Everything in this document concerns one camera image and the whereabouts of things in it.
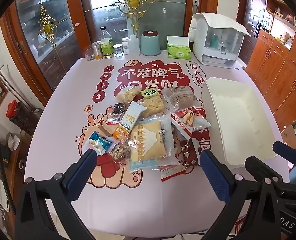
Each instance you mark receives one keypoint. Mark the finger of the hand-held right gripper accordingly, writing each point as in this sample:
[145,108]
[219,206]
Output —
[257,165]
[285,150]

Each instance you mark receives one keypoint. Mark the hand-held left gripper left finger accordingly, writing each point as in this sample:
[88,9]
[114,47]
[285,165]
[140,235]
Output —
[83,172]

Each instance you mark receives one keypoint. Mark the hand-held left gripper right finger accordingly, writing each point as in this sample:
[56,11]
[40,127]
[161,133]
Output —
[212,172]

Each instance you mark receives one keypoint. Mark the white plastic bin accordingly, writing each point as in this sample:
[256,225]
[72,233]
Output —
[237,120]

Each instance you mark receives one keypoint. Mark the dark snack clear red packet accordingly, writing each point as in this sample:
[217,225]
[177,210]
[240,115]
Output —
[119,108]

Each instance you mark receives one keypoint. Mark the pale cracker clear packet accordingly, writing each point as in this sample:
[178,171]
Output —
[153,106]

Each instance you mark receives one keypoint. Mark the cardboard box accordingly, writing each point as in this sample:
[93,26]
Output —
[289,136]

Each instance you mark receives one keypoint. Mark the dark red snowflake packet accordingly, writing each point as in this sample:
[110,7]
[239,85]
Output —
[189,153]

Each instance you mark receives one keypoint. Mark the blue white candy packet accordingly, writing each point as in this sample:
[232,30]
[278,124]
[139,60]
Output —
[99,142]

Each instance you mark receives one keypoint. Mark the flat red white packet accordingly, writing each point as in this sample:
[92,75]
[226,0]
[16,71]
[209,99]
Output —
[173,172]

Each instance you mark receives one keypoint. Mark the mixed nut clear packet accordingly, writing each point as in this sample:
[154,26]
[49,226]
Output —
[120,152]

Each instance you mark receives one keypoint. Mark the tan biscuit clear packet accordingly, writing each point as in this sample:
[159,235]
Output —
[109,125]

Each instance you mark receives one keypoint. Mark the red white pastry packet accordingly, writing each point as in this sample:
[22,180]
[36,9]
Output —
[190,118]

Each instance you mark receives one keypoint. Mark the white orange bar packet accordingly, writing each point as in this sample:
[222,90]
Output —
[128,120]

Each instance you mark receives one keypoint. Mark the dark woven basket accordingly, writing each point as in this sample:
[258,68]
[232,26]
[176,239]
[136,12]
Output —
[25,120]

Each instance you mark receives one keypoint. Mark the brown cake clear packet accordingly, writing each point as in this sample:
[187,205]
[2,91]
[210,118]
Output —
[180,97]

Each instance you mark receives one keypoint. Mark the wooden sideboard cabinet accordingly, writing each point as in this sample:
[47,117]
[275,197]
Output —
[275,67]

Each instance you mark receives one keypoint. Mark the puffed rice clear packet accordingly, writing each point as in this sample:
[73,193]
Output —
[128,94]

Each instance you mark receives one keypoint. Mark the red bag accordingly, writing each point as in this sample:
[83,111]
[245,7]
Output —
[13,108]

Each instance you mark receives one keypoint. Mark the small green snack packet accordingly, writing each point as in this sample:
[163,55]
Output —
[150,94]

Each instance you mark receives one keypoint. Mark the wooden glass-front cabinet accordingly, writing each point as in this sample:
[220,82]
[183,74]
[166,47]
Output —
[60,57]

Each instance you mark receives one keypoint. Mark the glass tumbler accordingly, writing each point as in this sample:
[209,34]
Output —
[88,53]

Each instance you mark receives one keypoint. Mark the silver orange metal can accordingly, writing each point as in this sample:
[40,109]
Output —
[97,50]

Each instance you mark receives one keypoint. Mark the green tissue box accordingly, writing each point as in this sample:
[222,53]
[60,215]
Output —
[179,51]

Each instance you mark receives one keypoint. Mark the small glass jar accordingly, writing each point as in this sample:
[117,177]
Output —
[117,51]

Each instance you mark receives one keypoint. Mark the green label oil bottle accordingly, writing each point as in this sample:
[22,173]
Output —
[106,45]

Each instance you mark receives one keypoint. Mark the white countertop appliance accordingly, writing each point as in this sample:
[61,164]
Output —
[200,42]

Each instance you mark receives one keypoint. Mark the white pill bottle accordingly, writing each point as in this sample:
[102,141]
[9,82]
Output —
[126,46]

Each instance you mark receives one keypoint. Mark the dark wooden entry door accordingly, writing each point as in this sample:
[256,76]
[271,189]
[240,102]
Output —
[250,17]

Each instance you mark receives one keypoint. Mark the white plastic bottle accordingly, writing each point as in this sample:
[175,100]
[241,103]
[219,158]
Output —
[134,45]

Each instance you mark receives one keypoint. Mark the teal canister brown lid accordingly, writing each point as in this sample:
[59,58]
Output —
[150,43]

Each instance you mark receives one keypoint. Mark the frosted glass sliding door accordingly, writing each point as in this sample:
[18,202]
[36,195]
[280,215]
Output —
[163,10]

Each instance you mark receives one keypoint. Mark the wooden wall shelf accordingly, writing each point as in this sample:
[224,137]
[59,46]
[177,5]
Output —
[280,7]

